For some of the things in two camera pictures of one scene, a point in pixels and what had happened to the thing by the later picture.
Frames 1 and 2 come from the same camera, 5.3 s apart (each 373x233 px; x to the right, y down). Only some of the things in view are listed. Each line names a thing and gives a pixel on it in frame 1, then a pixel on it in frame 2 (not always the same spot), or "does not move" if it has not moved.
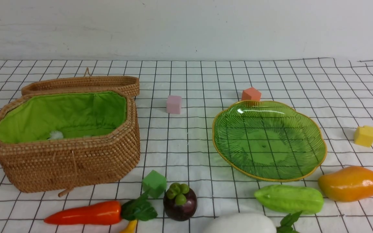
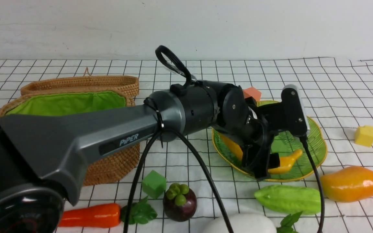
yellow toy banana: [131, 227] to [231, 143]
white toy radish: [241, 223] does not move
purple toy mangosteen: [180, 203] does not move
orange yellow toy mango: [350, 183] does not move
